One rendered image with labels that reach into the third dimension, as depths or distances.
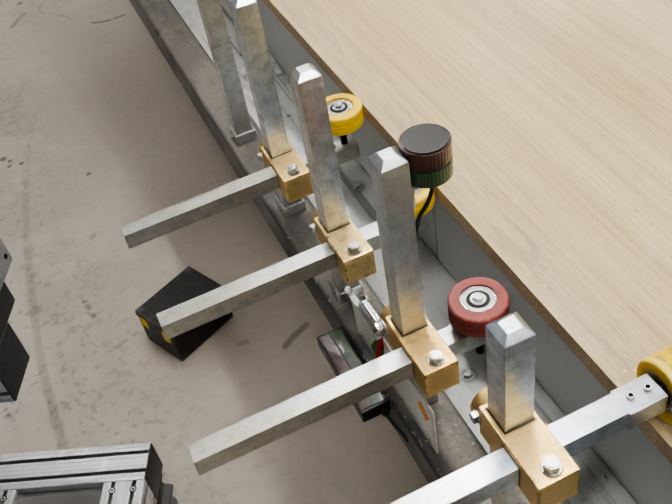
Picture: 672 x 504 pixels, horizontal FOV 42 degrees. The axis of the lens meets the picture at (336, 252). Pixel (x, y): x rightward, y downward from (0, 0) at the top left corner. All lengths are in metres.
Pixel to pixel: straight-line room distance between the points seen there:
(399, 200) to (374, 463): 1.16
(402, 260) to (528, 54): 0.64
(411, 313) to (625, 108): 0.53
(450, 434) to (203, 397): 1.12
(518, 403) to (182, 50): 1.48
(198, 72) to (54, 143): 1.32
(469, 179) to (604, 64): 0.36
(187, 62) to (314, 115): 0.96
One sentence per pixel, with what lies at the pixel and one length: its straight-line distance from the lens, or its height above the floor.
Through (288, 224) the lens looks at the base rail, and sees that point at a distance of 1.60.
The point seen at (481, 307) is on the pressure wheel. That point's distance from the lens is 1.15.
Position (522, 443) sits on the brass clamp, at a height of 0.97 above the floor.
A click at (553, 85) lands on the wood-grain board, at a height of 0.90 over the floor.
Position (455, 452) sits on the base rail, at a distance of 1.26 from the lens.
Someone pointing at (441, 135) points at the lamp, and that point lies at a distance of 1.00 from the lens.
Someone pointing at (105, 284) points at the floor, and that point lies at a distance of 2.67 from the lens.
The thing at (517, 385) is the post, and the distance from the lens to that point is 0.89.
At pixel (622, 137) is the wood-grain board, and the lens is 1.41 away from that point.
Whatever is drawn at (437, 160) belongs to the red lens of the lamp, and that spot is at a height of 1.15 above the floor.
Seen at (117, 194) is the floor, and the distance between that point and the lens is 2.97.
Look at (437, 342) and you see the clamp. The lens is 1.15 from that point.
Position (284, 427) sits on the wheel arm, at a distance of 1.13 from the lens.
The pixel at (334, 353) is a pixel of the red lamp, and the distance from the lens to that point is 1.38.
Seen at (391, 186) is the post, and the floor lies 1.13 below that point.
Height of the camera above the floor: 1.77
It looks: 44 degrees down
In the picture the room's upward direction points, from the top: 11 degrees counter-clockwise
